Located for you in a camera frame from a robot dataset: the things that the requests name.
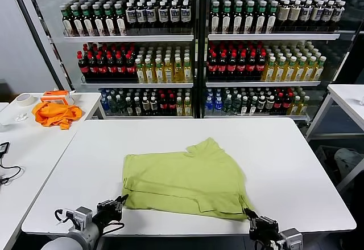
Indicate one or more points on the small yellow juice bottle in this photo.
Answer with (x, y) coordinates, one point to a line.
(179, 107)
(187, 107)
(295, 107)
(305, 107)

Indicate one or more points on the light green t-shirt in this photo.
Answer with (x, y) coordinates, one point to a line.
(185, 181)

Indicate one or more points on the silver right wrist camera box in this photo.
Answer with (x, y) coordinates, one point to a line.
(293, 237)

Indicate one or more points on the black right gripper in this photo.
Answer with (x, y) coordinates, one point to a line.
(266, 231)

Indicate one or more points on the green-cap dark tea bottle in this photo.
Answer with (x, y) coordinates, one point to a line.
(261, 19)
(226, 19)
(238, 19)
(215, 19)
(86, 23)
(97, 23)
(249, 19)
(67, 23)
(272, 19)
(76, 23)
(120, 23)
(108, 23)

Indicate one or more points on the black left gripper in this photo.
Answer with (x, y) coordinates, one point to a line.
(108, 214)

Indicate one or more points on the white side table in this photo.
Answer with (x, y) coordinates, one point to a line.
(344, 93)
(88, 102)

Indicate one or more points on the small white crumpled plastic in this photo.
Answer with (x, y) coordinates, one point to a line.
(21, 116)

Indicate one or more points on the beverage shelf rack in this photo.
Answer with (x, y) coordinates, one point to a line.
(270, 36)
(128, 37)

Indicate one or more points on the white plastic bag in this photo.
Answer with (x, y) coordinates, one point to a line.
(345, 159)

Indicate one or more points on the small blue water bottle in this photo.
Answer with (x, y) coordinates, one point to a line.
(105, 106)
(209, 106)
(218, 106)

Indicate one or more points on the small dark drink bottle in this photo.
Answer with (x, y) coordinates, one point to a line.
(129, 107)
(244, 107)
(261, 106)
(270, 106)
(253, 107)
(145, 107)
(137, 107)
(153, 107)

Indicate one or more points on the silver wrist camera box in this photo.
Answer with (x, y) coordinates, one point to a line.
(293, 237)
(81, 217)

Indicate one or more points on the left beverage shelf rack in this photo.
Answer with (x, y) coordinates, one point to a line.
(128, 37)

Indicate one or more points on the small black device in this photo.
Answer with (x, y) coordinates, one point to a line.
(3, 147)

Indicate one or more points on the small green-tinted water bottle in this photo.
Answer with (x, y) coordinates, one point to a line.
(121, 107)
(236, 106)
(227, 106)
(113, 107)

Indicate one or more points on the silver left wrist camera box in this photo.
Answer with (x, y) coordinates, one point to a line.
(81, 217)

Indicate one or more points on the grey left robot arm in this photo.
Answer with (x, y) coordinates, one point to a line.
(74, 240)

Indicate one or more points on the beige-label dark drink bottle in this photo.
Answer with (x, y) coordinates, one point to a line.
(295, 13)
(284, 13)

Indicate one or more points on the right beverage shelf rack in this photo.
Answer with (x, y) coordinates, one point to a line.
(270, 36)

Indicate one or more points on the small red-cap cola bottle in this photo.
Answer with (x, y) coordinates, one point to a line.
(172, 106)
(279, 104)
(163, 106)
(287, 104)

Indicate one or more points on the masking tape roll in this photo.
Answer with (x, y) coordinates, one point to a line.
(27, 104)

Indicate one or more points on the navy-label dark drink bottle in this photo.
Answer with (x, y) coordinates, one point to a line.
(140, 15)
(151, 15)
(174, 14)
(339, 15)
(163, 15)
(328, 14)
(306, 13)
(317, 13)
(185, 14)
(130, 15)

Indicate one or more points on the black plastic crate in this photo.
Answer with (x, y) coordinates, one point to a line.
(324, 154)

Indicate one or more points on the crumpled orange cloth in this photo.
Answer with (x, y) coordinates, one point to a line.
(54, 114)

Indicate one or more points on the clear box with orange lid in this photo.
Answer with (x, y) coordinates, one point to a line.
(54, 96)

